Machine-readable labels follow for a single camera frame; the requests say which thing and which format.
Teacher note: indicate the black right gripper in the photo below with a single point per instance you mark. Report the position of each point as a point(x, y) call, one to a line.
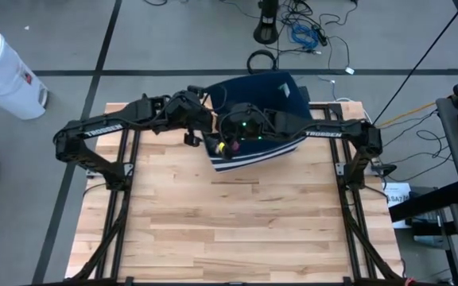
point(249, 123)

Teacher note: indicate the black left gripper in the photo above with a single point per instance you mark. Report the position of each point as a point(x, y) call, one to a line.
point(191, 113)

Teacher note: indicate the navy white striped basket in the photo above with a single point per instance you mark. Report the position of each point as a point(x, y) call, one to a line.
point(261, 91)

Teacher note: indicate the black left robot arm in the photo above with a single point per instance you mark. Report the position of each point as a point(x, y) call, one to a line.
point(94, 131)

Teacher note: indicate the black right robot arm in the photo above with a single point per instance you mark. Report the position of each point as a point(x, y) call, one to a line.
point(332, 135)

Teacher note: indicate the green white basket tag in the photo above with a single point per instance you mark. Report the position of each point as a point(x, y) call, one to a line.
point(284, 90)

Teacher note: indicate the black floor stand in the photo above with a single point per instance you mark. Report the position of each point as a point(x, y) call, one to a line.
point(266, 28)

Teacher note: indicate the white power adapter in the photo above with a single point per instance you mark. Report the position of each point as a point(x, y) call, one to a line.
point(350, 70)

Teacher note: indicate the white paper sheet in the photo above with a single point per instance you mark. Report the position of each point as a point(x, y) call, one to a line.
point(398, 196)

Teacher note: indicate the white trash bin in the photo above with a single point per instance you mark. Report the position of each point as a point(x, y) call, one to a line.
point(2, 75)

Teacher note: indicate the black desk crossbar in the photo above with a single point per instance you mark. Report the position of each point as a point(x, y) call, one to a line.
point(428, 200)

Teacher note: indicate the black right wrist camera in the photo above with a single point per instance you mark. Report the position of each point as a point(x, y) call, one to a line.
point(215, 145)

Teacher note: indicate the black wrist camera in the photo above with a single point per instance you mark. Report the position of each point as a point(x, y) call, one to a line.
point(192, 139)
point(215, 145)

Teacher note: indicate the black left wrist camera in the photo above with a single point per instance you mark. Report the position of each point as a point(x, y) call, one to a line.
point(192, 139)

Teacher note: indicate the black table frame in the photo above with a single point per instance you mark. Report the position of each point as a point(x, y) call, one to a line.
point(320, 106)

